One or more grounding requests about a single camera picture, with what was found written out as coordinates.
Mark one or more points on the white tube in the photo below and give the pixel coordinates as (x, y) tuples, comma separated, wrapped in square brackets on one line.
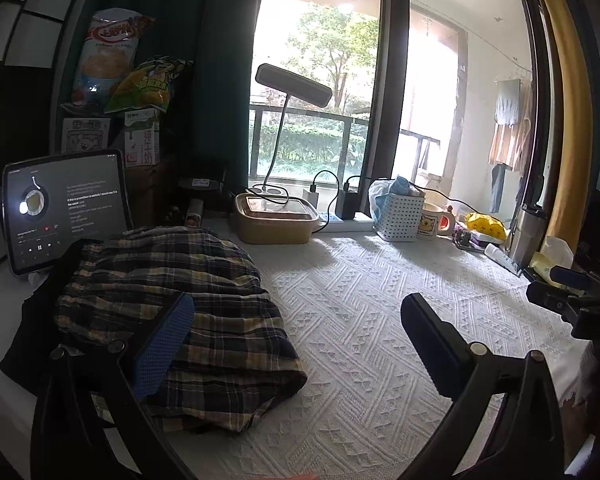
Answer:
[(500, 256)]

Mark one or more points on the balcony railing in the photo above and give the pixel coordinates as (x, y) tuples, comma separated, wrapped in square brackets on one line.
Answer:
[(305, 109)]

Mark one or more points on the dark grey multiport charger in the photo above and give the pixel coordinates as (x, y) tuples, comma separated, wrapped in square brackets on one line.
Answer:
[(346, 205)]

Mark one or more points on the grey desk lamp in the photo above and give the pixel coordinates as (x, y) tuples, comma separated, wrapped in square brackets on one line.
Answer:
[(292, 85)]

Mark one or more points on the white perforated basket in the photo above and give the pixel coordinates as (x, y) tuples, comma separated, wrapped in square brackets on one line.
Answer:
[(400, 220)]

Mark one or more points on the plaid flannel shirt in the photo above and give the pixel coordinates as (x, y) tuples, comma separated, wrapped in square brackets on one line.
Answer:
[(220, 285)]

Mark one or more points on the brown cardboard box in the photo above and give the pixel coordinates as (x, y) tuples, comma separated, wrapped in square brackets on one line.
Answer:
[(152, 190)]

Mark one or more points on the tissue pack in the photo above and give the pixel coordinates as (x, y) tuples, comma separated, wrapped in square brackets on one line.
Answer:
[(557, 252)]

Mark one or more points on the yellow curtain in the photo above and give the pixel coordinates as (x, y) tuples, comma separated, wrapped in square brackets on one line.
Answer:
[(575, 110)]

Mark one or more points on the tablet computer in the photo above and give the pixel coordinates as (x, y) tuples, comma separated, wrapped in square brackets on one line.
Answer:
[(65, 210)]

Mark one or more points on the black power adapter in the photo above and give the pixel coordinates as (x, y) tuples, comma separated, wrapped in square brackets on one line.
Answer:
[(200, 183)]

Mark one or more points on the blue red chips bag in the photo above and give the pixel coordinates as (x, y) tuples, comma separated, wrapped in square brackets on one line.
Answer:
[(105, 60)]

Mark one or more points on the white power strip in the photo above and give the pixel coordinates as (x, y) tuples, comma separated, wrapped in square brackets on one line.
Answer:
[(347, 224)]

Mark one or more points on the white beige hanging towel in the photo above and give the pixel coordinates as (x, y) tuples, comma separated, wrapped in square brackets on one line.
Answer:
[(505, 110)]

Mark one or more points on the bear print mug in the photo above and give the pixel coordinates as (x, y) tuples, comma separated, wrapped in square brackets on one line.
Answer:
[(427, 225)]

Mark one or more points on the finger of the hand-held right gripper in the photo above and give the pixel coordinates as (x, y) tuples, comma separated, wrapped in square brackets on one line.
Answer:
[(567, 277), (550, 297)]

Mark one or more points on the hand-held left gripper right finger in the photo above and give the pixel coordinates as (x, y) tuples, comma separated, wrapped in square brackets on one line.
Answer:
[(435, 350)]

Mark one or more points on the grey hanging garment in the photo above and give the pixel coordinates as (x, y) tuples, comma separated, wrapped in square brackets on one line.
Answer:
[(498, 187)]

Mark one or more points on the dark window frame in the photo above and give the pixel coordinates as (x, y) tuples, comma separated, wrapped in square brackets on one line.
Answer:
[(387, 85)]

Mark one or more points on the white cartoon print box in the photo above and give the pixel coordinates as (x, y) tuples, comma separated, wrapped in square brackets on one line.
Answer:
[(85, 135)]

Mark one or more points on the white blue plastic bag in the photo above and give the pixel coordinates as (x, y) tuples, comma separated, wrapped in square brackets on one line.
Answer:
[(380, 200)]

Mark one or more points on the white knitted tablecloth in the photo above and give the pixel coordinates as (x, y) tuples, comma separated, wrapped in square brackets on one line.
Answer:
[(355, 310)]

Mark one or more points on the black cloth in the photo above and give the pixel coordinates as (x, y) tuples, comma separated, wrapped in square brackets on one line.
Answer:
[(30, 340)]

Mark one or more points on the beige hanging shirt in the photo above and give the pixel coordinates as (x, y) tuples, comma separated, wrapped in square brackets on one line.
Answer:
[(525, 130)]

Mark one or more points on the white green milk carton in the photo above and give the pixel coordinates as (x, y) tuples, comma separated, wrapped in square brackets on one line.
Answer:
[(142, 140)]

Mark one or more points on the brown lidded food container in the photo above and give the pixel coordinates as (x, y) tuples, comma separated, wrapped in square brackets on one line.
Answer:
[(272, 230)]

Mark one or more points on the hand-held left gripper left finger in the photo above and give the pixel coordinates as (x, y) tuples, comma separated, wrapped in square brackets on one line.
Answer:
[(162, 345)]

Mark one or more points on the white charger block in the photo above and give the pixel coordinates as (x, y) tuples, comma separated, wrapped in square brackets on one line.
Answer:
[(310, 199)]

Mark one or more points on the yellow cloth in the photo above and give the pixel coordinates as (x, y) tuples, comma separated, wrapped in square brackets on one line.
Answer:
[(485, 225)]

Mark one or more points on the green snack bag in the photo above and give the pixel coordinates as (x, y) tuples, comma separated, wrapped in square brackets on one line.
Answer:
[(150, 85)]

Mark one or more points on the dark green curtain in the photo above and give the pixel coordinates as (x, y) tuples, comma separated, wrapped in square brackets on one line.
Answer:
[(220, 85)]

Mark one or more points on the steel thermos tumbler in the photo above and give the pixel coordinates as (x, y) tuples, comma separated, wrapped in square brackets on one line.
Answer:
[(525, 240)]

